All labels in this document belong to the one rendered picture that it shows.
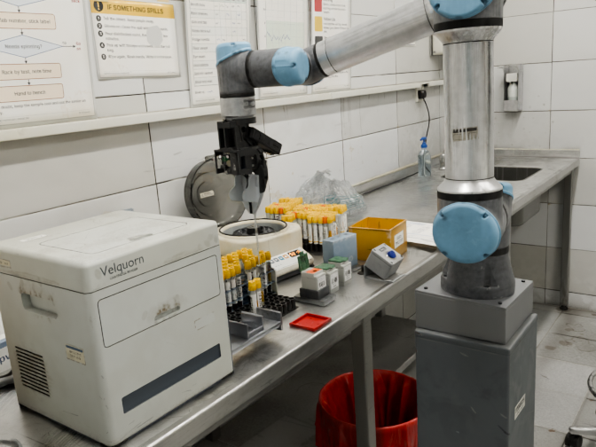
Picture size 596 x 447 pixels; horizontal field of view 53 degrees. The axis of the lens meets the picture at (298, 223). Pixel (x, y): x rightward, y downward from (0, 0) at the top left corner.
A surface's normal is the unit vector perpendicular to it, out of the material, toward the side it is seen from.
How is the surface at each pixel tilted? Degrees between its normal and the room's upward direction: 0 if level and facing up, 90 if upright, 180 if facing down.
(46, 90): 95
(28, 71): 93
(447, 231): 96
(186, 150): 90
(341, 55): 108
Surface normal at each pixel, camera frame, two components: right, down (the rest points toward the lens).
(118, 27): 0.81, 0.07
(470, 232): -0.41, 0.35
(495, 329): -0.58, 0.23
